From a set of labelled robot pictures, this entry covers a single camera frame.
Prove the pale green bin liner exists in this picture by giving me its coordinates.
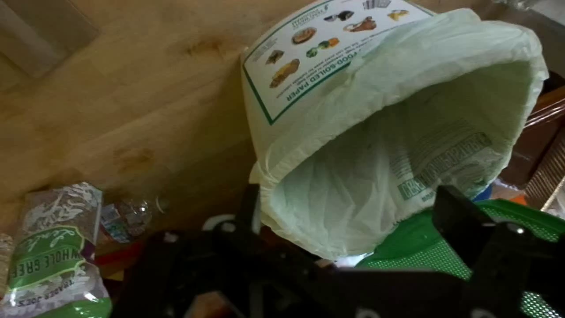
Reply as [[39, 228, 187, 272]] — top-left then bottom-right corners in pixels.
[[249, 10, 549, 259]]

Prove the clear plastic water bottle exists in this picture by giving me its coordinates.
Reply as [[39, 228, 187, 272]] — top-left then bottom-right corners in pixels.
[[101, 196, 168, 244]]

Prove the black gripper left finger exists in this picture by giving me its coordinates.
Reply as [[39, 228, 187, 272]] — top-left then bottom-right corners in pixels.
[[237, 184, 261, 233]]

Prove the white trash can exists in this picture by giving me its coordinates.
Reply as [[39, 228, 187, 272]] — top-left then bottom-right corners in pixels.
[[242, 0, 478, 164]]

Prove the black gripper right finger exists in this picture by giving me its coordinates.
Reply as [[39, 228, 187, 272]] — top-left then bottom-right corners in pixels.
[[433, 185, 505, 268]]

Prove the green labelled plastic bag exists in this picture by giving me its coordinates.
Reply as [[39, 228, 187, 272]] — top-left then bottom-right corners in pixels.
[[0, 182, 111, 318]]

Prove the green trash can lid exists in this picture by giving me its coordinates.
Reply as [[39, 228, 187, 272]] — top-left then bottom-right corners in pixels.
[[355, 198, 565, 318]]

